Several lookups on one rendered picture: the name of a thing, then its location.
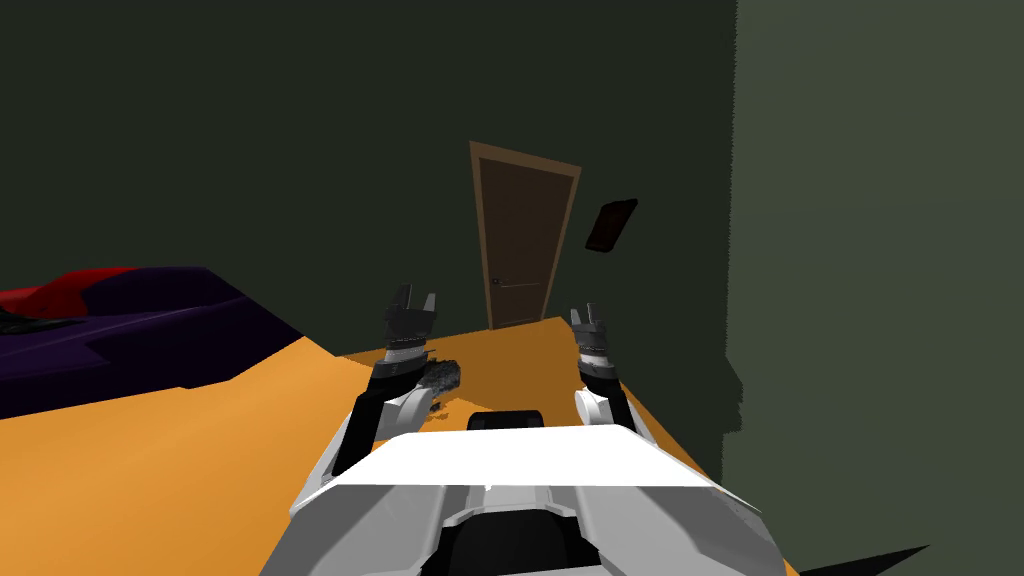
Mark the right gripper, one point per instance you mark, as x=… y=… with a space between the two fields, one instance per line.
x=590 y=334

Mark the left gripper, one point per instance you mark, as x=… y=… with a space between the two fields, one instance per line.
x=410 y=326

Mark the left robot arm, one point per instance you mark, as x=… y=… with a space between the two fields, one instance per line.
x=384 y=408

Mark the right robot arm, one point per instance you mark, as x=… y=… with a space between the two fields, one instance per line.
x=602 y=392

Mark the dark grey rough lump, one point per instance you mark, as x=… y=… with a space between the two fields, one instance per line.
x=442 y=376

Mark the brown door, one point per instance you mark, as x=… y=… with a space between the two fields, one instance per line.
x=520 y=244

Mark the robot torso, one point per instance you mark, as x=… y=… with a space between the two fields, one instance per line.
x=512 y=480

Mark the purple bed with red pillow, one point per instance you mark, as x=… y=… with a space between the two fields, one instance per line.
x=120 y=328

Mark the dark picture on wall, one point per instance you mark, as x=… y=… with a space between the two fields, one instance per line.
x=611 y=225

